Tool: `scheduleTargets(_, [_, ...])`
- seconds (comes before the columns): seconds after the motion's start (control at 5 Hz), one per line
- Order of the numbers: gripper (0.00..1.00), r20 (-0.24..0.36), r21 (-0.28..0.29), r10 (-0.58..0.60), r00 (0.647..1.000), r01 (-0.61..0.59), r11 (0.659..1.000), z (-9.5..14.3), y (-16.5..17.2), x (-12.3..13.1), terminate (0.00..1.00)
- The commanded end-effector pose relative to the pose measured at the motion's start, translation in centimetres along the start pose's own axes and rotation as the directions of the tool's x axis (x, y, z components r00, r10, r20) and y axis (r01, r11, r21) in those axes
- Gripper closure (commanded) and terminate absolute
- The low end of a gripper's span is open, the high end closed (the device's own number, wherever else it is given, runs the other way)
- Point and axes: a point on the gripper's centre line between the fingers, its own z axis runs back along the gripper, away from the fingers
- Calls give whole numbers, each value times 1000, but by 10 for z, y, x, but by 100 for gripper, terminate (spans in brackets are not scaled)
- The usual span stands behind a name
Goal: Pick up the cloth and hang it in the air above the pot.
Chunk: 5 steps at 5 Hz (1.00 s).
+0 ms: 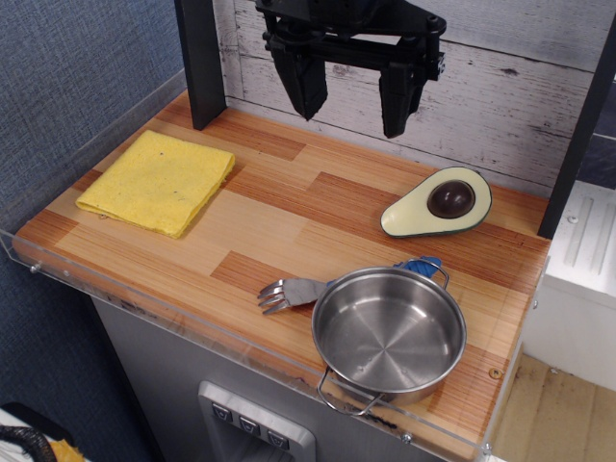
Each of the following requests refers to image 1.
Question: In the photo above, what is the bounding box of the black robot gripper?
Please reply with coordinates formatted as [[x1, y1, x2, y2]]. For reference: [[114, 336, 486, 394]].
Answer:
[[255, 1, 447, 139]]

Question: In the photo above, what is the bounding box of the yellow cloth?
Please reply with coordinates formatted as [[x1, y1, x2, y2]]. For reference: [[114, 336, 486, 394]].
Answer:
[[76, 130, 235, 239]]

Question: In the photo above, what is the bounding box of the stainless steel pot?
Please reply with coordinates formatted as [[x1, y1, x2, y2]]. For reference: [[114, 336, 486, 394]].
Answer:
[[312, 267, 467, 417]]

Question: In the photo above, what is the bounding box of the toy avocado half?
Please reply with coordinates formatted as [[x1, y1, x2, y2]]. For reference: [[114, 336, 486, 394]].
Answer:
[[380, 167, 492, 238]]

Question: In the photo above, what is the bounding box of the grey toy fridge cabinet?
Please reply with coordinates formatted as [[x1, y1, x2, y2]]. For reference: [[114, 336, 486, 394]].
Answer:
[[94, 299, 439, 461]]

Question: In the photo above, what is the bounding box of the grey dispenser button panel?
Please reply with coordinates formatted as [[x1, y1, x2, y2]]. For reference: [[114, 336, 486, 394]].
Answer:
[[198, 380, 317, 461]]

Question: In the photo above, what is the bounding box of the yellow tape scrap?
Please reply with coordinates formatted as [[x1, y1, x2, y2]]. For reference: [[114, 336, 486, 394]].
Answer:
[[49, 440, 88, 462]]

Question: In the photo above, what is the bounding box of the black left vertical post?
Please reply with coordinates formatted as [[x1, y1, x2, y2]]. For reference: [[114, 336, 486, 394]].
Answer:
[[174, 0, 227, 130]]

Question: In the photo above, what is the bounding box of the black vertical post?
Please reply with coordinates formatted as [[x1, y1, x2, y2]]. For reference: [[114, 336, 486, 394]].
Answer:
[[537, 19, 615, 240], [174, 0, 227, 130]]

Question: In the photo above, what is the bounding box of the metal fork blue handle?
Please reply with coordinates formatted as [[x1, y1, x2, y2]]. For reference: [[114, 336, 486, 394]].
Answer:
[[257, 256, 442, 315]]

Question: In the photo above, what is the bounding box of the black right vertical post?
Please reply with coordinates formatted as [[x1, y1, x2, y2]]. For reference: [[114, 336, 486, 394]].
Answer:
[[537, 19, 615, 240]]

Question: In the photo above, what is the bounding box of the clear acrylic guard rail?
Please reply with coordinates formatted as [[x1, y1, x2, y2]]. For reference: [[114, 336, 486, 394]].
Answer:
[[12, 79, 556, 461]]

